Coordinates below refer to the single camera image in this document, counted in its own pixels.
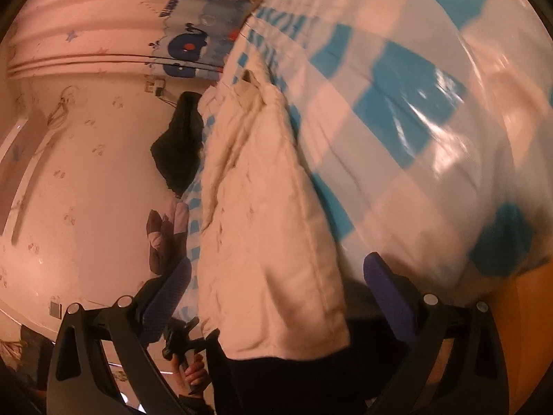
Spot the blue checked plastic sheet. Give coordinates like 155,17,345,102
181,0,553,295

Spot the whale print curtain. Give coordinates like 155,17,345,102
9,0,269,81

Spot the black padded jacket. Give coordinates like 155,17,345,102
150,92,204,197

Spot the purple and brown folded cloth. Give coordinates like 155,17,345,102
146,202,191,275

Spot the person's left hand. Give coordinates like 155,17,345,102
173,352,213,397

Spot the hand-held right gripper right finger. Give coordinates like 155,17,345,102
364,252,510,415

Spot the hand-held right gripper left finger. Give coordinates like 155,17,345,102
47,256,193,415

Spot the cream quilted jacket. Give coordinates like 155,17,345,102
199,69,350,361

